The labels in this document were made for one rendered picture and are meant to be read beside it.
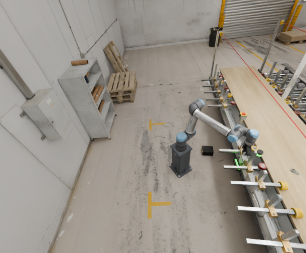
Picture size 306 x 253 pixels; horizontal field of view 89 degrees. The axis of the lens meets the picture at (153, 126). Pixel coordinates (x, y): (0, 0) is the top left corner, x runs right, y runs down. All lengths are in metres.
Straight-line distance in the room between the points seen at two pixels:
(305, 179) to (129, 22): 8.43
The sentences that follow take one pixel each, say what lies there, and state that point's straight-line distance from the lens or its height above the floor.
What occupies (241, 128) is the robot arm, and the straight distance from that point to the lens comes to 1.84.
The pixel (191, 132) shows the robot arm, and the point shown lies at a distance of 2.36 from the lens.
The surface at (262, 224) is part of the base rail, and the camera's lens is 2.12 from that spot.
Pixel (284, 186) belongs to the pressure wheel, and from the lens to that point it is 2.08.
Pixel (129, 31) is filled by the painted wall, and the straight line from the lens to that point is 9.04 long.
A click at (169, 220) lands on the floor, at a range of 2.67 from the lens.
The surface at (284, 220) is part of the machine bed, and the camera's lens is 2.21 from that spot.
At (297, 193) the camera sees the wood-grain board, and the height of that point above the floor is 0.90.
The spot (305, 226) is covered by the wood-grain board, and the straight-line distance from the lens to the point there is 2.06.
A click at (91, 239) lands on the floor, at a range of 2.86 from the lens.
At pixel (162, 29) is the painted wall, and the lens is 8.97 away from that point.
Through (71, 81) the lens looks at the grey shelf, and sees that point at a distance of 3.03.
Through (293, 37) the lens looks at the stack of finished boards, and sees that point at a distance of 9.21.
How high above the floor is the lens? 2.57
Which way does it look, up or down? 43 degrees down
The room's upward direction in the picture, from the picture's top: 8 degrees counter-clockwise
